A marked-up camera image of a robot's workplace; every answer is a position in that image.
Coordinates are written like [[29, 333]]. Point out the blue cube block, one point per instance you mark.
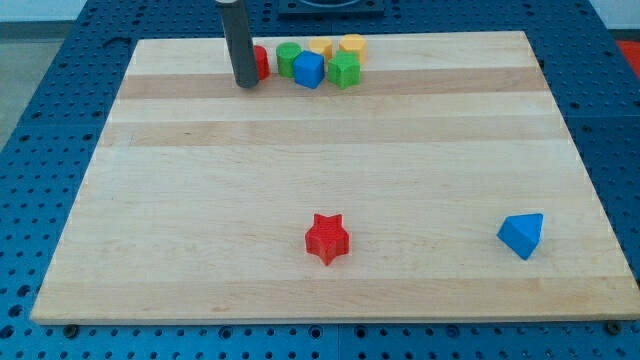
[[309, 69]]

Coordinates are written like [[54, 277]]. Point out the yellow hexagon block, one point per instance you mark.
[[355, 43]]

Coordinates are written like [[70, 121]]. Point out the light wooden board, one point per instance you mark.
[[198, 196]]

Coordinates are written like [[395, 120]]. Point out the red star block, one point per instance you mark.
[[327, 238]]

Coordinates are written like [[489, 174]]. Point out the blue triangle block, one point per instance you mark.
[[522, 233]]

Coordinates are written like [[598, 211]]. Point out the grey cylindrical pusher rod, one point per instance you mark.
[[235, 22]]

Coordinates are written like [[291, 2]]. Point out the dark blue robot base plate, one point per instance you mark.
[[297, 8]]

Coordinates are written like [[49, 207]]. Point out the green star block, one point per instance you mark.
[[344, 69]]

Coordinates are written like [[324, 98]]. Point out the green cylinder block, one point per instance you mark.
[[286, 54]]

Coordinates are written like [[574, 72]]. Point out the red cylinder block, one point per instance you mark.
[[262, 62]]

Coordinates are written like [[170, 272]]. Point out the yellow cylinder block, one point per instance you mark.
[[322, 46]]

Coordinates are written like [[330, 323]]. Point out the blue perforated table frame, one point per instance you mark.
[[43, 161]]

